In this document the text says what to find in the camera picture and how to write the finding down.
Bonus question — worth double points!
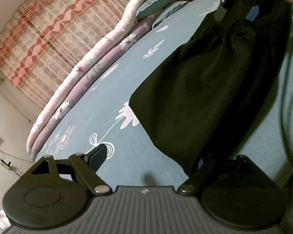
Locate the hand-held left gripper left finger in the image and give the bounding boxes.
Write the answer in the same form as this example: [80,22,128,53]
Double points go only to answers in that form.
[31,144,113,196]

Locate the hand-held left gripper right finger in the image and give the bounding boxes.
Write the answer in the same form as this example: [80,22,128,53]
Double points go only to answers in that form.
[178,154,267,196]

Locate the black pants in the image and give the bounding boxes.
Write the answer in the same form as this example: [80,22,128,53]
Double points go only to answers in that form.
[128,0,293,176]

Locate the blue floral bed sheet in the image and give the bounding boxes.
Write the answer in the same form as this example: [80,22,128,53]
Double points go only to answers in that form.
[30,0,293,192]

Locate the white floral quilt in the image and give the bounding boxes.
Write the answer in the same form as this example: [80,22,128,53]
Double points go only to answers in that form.
[26,0,149,152]

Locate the red and beige curtain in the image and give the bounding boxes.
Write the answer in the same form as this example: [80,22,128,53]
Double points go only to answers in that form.
[0,0,140,111]

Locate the black floor cable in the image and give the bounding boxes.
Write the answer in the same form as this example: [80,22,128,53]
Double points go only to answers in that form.
[0,139,24,175]

